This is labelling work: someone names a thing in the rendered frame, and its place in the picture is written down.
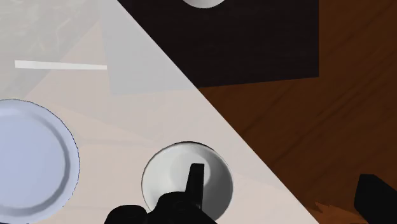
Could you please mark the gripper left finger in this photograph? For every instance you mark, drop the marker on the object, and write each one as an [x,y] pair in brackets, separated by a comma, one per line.
[194,186]

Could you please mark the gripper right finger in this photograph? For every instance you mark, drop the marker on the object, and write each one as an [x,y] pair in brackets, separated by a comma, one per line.
[377,198]

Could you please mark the white bowl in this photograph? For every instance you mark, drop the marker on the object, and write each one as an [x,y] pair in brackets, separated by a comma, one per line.
[173,173]

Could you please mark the pale blue plate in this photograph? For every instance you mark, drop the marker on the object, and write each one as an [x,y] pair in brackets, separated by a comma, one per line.
[31,161]

